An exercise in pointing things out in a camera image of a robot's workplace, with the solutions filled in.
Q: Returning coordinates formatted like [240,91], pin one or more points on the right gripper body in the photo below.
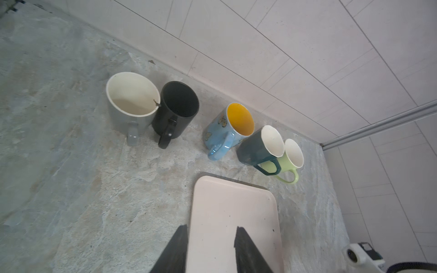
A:
[363,258]

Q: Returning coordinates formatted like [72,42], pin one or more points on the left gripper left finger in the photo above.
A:
[173,258]

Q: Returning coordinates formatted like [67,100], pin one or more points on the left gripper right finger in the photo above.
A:
[248,257]

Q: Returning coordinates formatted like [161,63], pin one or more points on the light green mug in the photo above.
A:
[291,160]

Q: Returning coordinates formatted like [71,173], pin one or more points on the dark green mug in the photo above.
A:
[265,145]

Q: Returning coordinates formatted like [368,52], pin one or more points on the iridescent blue butterfly mug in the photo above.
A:
[233,125]

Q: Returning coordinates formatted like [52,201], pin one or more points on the black mug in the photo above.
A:
[179,105]

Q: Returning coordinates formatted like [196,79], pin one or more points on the grey mug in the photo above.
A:
[133,101]

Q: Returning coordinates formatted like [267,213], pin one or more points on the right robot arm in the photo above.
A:
[411,266]

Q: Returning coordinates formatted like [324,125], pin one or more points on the beige plastic tray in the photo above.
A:
[219,207]

